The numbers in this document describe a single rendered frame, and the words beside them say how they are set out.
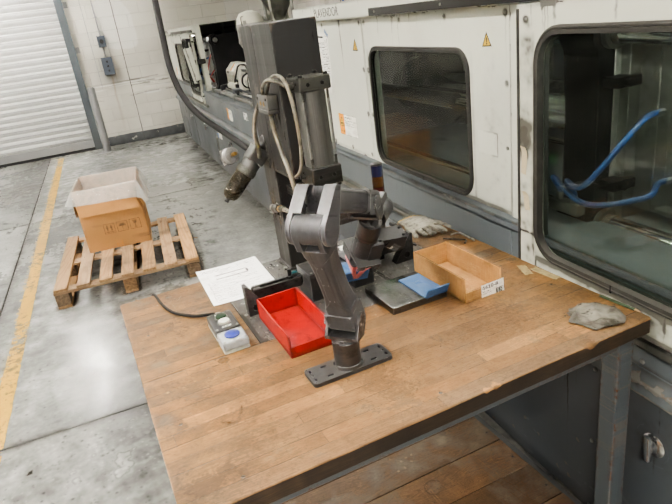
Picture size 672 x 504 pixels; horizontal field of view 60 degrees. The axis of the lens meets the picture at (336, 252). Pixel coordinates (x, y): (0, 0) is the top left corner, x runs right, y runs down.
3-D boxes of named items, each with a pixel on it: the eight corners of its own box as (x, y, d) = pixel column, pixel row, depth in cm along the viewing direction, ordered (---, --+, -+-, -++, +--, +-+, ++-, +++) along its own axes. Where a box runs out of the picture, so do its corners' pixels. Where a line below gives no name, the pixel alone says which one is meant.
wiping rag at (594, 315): (553, 319, 145) (595, 336, 133) (552, 308, 144) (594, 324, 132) (594, 302, 150) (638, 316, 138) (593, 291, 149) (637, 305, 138)
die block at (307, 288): (313, 302, 168) (309, 278, 165) (300, 289, 176) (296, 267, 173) (374, 282, 175) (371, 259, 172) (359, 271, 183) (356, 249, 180)
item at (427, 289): (429, 300, 155) (428, 290, 154) (398, 281, 168) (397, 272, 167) (450, 292, 158) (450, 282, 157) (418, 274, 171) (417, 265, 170)
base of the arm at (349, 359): (298, 344, 132) (310, 358, 126) (375, 316, 139) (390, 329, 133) (303, 373, 135) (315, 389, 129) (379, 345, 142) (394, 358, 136)
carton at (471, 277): (465, 306, 156) (464, 280, 153) (414, 275, 177) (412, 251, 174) (504, 292, 160) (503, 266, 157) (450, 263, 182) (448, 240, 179)
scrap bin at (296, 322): (291, 359, 141) (288, 337, 139) (259, 318, 163) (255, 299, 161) (336, 342, 146) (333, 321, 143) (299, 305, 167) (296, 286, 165)
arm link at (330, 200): (351, 189, 142) (285, 182, 114) (386, 189, 138) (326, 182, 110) (350, 239, 142) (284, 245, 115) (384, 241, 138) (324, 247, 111)
